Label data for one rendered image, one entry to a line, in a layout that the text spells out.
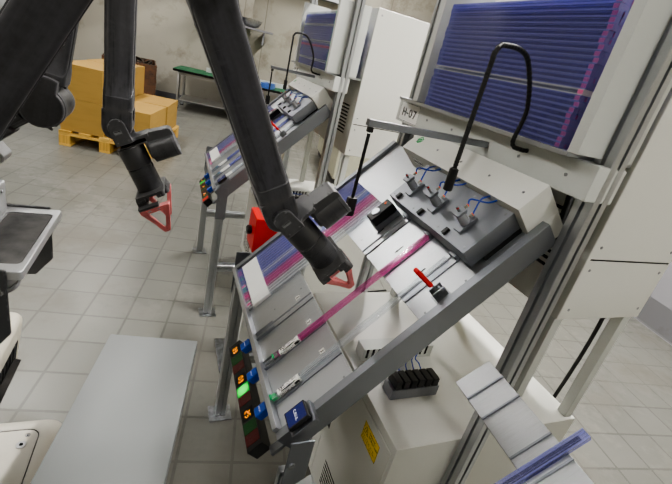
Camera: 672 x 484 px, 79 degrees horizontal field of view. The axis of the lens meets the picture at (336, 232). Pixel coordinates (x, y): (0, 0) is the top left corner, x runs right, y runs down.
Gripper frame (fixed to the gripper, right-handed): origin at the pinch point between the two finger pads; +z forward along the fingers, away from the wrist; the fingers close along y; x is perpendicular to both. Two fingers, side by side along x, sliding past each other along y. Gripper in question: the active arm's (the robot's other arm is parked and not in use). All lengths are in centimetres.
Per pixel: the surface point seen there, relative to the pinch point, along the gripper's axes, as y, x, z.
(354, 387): -9.4, 12.8, 14.4
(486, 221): -2.0, -30.6, 8.6
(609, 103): -10, -57, -3
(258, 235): 91, 24, 23
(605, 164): -11, -52, 7
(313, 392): -4.5, 21.2, 13.4
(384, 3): 787, -348, 149
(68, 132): 429, 155, -41
